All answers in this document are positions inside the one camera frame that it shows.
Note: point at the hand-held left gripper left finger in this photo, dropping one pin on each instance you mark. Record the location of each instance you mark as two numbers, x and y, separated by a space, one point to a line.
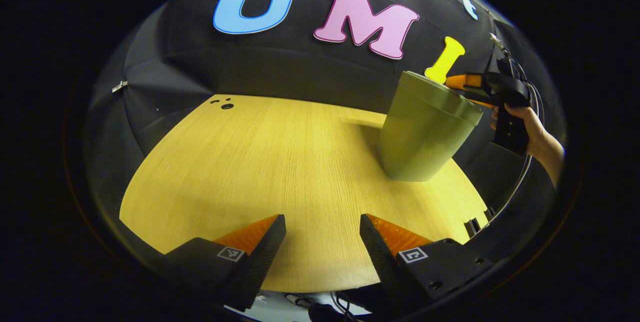
262 257

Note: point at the pale green desktop garbage bin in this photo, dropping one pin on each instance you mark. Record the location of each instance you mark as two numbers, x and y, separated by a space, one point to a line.
425 132

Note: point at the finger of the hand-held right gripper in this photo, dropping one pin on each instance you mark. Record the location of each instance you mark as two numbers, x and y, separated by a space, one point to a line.
462 81
480 99

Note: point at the black desk edge bracket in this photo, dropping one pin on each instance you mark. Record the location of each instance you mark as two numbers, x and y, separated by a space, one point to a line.
472 225

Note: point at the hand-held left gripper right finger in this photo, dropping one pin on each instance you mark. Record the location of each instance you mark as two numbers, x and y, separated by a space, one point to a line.
382 262

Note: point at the wooden desktop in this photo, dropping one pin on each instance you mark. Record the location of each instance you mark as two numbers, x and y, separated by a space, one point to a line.
250 172

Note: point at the silver metal clip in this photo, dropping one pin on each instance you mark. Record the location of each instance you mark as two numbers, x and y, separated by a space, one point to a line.
119 86

